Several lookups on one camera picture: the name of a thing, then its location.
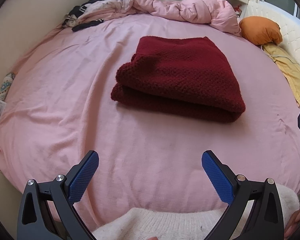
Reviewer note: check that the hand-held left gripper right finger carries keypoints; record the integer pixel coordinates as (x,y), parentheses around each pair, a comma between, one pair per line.
(217,180)

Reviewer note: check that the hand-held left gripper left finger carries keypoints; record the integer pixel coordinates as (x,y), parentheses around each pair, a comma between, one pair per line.
(83,177)

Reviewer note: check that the dark red knit cardigan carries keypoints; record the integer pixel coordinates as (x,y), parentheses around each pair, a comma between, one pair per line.
(180,75)

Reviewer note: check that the yellow pillow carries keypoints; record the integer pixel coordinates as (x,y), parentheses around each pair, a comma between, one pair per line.
(287,67)

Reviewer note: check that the person's white knit sweater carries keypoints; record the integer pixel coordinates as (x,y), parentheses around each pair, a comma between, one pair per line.
(165,222)

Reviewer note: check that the white padded headboard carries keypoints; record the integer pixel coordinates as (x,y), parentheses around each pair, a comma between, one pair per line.
(292,30)

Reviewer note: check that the orange pillow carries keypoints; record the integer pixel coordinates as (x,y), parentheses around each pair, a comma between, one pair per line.
(261,30)

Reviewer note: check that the paisley patterned cloth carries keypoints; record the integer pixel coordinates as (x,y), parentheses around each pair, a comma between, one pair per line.
(5,87)

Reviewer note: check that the pink duvet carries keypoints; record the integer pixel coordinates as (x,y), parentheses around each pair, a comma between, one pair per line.
(190,10)

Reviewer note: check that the black white striped garment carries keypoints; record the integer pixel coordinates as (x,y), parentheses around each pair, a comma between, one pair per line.
(77,11)

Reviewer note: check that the white patterned cloth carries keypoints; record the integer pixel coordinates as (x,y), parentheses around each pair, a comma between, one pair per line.
(110,5)

